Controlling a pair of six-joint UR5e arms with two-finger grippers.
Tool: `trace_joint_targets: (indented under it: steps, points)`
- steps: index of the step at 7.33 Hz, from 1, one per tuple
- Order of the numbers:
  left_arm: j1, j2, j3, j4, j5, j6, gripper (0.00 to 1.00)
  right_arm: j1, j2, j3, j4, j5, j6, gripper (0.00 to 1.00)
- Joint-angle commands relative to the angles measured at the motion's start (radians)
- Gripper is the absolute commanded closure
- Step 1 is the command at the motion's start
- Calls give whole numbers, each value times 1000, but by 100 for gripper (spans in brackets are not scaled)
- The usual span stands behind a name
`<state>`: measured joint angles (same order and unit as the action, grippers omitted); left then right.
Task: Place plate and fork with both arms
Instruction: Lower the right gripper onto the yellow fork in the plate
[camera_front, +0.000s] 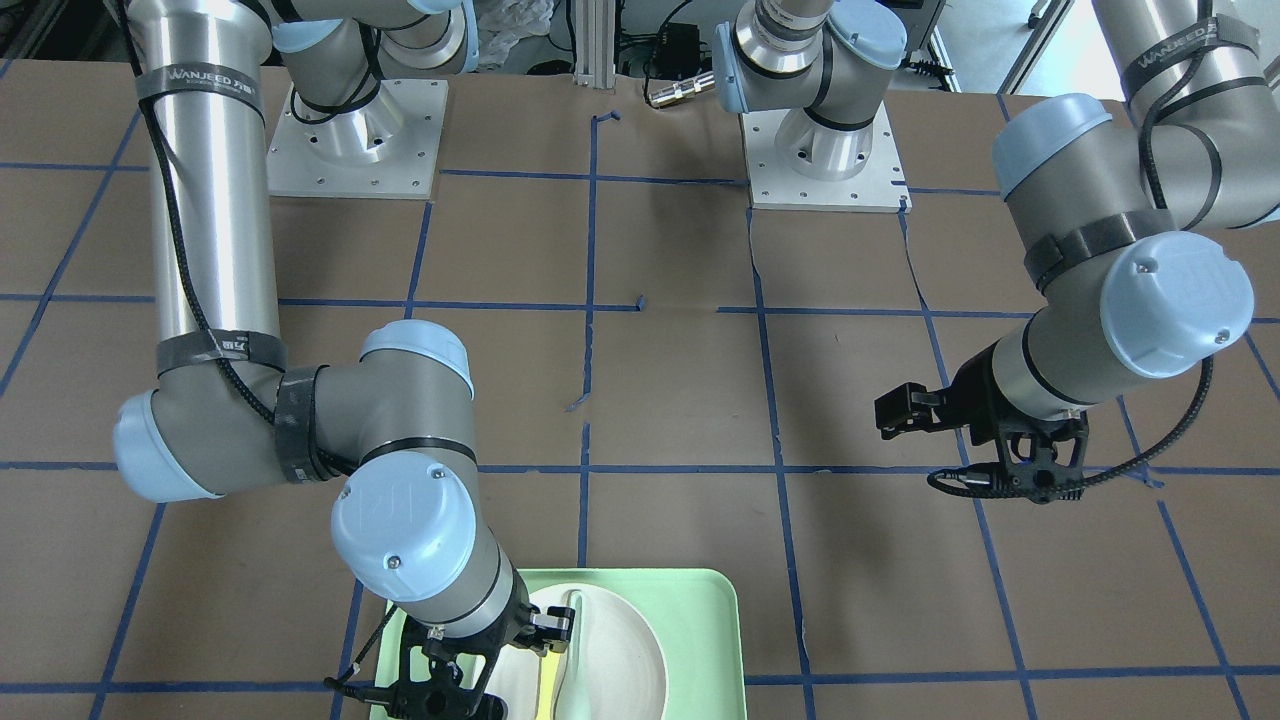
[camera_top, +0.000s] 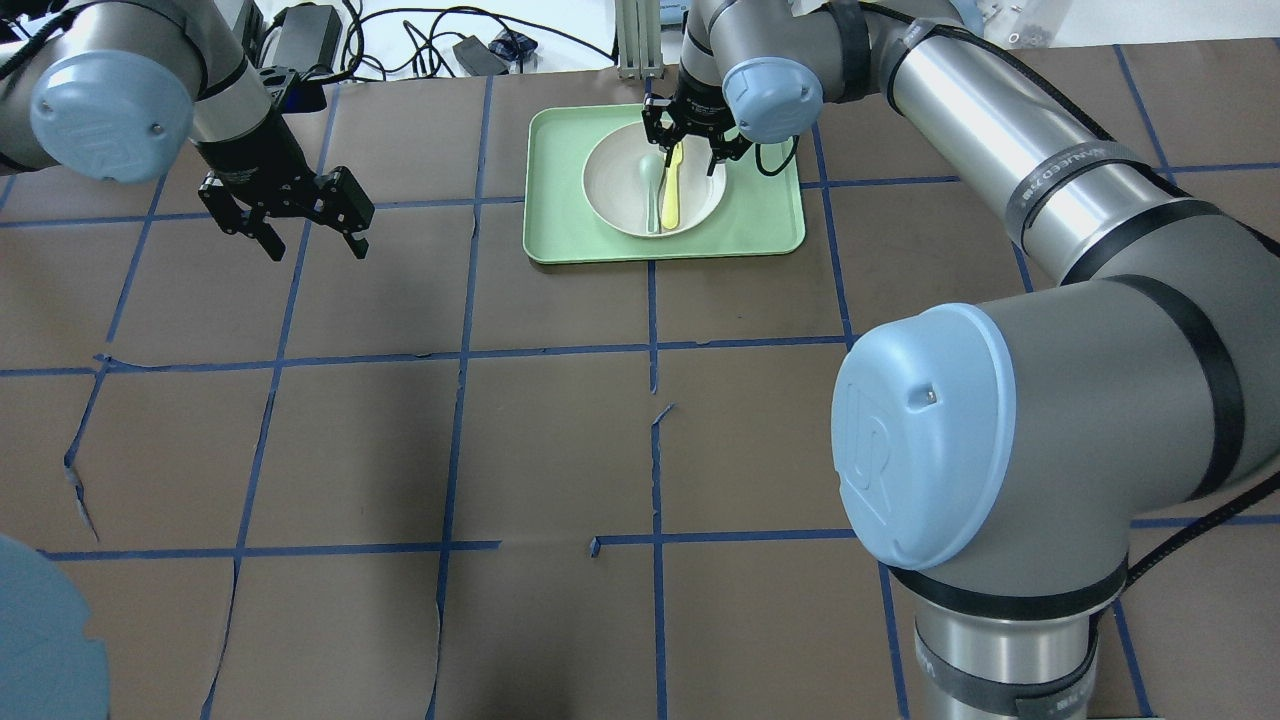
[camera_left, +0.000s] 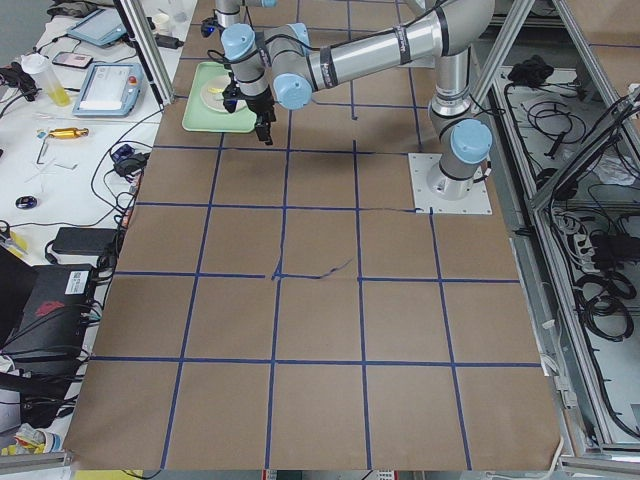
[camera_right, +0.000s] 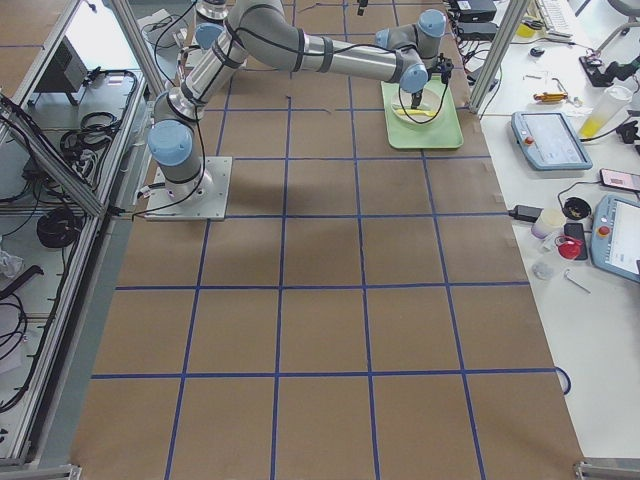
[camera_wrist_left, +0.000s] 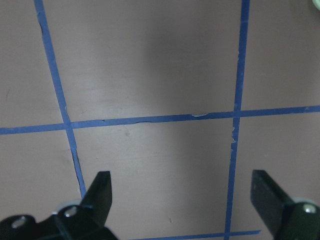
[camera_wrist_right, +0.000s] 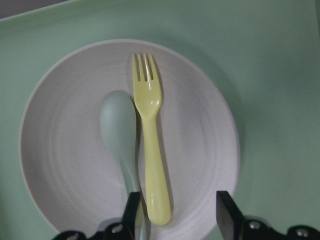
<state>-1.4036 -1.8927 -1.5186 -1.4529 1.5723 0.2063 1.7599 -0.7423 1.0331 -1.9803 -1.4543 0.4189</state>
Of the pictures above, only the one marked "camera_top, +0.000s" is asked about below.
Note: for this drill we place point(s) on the light green tray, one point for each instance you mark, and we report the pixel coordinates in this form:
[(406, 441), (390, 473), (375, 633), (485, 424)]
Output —
[(760, 215)]

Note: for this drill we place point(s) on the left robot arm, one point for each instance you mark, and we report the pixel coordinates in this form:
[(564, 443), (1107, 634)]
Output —
[(114, 89)]

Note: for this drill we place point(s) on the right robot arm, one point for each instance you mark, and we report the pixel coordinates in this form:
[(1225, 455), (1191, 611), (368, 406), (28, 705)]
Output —
[(1017, 464)]

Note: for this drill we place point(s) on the yellow plastic fork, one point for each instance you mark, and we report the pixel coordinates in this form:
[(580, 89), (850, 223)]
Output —
[(670, 204)]

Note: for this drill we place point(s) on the black power adapter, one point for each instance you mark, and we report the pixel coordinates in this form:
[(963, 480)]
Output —
[(304, 38)]

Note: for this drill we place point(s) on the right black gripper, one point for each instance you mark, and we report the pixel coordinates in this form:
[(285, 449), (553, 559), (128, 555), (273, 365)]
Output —
[(702, 108)]

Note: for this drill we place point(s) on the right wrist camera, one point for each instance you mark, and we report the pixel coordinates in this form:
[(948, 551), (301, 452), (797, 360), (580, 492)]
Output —
[(655, 108)]

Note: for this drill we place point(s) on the white round plate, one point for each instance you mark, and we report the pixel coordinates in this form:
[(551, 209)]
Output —
[(613, 187)]

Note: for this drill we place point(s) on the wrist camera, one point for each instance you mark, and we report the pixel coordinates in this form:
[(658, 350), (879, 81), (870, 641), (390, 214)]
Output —
[(342, 203), (655, 108)]

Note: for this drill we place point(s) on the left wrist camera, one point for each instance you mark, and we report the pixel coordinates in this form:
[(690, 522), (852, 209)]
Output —
[(342, 203)]

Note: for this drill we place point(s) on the aluminium frame post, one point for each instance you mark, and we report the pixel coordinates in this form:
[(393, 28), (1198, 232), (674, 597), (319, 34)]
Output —
[(637, 33)]

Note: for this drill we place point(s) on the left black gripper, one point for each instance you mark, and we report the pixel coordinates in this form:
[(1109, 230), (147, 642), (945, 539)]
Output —
[(252, 146)]

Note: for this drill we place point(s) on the pale green plastic spoon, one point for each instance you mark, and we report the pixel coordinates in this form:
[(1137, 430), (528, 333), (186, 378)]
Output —
[(651, 166)]

